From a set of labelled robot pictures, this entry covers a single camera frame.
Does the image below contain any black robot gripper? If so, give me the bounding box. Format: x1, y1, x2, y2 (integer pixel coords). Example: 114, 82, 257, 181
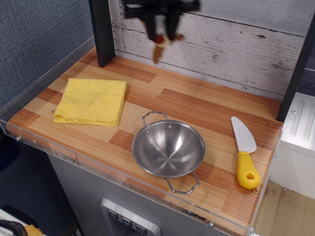
121, 0, 200, 39

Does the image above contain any red and white plush toy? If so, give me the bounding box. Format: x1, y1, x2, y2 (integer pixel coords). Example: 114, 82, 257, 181
153, 15, 185, 64

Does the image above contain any yellow object bottom left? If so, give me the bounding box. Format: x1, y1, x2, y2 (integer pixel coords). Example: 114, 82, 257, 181
24, 225, 44, 236

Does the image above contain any yellow folded cloth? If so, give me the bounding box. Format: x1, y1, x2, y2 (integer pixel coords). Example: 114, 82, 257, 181
53, 78, 127, 127

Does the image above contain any white side cabinet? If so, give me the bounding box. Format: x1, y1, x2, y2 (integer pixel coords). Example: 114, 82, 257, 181
269, 92, 315, 198

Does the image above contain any silver dispenser button panel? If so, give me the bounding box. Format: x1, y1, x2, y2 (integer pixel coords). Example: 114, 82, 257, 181
100, 198, 161, 236

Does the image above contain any black left frame post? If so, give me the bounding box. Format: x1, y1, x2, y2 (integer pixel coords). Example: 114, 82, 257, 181
89, 0, 116, 67

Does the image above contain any black frame post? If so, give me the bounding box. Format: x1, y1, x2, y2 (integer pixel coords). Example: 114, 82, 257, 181
89, 0, 116, 67
279, 0, 315, 122

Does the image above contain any stainless steel handled bowl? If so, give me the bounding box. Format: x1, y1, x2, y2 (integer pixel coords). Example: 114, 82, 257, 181
132, 111, 206, 195

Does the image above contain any black right frame post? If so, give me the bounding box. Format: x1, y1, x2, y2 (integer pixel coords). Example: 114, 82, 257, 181
279, 0, 315, 122

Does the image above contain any clear acrylic guard rail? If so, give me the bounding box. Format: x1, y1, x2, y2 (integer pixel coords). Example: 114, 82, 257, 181
5, 49, 282, 236

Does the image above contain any white knife yellow handle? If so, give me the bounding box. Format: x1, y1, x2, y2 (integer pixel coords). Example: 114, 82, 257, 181
231, 117, 260, 189

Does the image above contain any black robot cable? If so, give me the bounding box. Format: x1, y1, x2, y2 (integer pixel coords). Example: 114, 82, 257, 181
0, 219, 25, 236

